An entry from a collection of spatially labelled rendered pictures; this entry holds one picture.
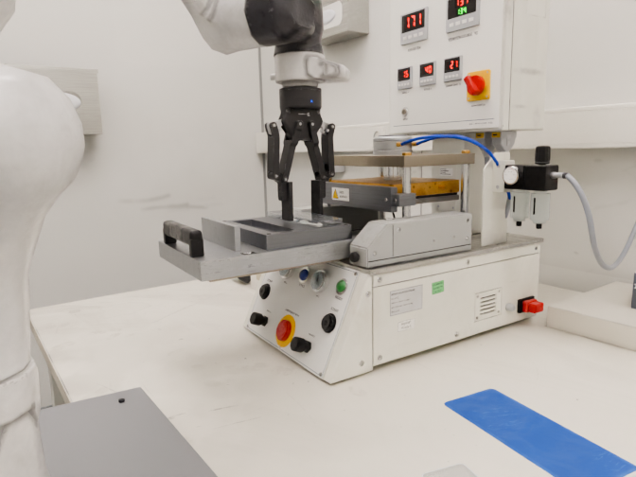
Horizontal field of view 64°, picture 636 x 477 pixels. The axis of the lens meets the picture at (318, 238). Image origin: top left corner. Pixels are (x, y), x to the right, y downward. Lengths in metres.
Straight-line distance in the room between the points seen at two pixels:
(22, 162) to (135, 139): 1.96
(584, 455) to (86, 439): 0.59
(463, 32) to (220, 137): 1.58
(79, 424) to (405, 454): 0.40
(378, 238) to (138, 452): 0.47
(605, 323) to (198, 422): 0.76
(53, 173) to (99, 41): 1.97
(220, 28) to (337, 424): 0.63
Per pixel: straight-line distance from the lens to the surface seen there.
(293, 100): 0.90
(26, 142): 0.39
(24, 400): 0.51
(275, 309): 1.01
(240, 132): 2.53
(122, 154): 2.33
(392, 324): 0.88
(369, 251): 0.83
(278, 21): 0.83
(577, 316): 1.13
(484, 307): 1.05
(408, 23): 1.23
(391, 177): 1.04
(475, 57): 1.09
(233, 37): 0.87
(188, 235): 0.78
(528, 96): 1.10
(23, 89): 0.41
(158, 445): 0.65
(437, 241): 0.93
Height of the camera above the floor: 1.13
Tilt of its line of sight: 10 degrees down
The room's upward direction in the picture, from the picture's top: 1 degrees counter-clockwise
